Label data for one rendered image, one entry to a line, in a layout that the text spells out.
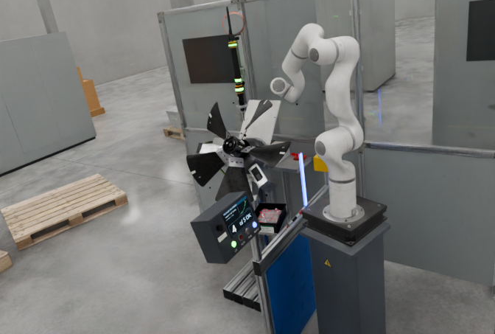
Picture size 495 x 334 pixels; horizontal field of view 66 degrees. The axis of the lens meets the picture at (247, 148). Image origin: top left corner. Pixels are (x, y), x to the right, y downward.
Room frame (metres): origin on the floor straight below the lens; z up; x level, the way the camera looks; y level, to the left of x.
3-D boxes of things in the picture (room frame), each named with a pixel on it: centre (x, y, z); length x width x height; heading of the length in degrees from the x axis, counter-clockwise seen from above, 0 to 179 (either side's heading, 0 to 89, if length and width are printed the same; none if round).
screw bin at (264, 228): (1.90, -0.06, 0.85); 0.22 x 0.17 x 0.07; 158
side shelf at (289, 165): (2.66, -0.25, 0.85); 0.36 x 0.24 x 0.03; 52
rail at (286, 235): (1.85, -0.23, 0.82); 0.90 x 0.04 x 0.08; 142
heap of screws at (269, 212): (1.90, -0.05, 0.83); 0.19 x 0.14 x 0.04; 158
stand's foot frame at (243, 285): (2.39, -0.02, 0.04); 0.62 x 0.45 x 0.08; 142
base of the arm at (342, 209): (1.56, -0.40, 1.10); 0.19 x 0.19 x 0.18
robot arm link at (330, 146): (1.54, -0.38, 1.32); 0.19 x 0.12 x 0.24; 119
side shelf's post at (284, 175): (2.66, -0.25, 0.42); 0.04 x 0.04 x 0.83; 52
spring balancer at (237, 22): (2.87, -0.04, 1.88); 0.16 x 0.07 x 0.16; 87
